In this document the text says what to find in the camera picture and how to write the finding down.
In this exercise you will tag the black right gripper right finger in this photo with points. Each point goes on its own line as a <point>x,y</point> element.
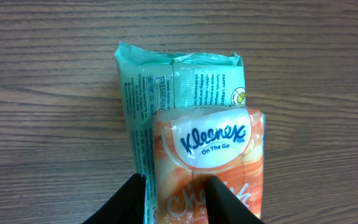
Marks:
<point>223,207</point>

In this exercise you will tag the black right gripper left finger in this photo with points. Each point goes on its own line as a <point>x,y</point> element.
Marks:
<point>126,206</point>

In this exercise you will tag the orange Kleenex tissue pack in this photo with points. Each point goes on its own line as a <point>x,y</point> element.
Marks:
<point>194,143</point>

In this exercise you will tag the teal orange soup packet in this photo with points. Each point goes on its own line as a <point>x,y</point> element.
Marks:
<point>152,81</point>

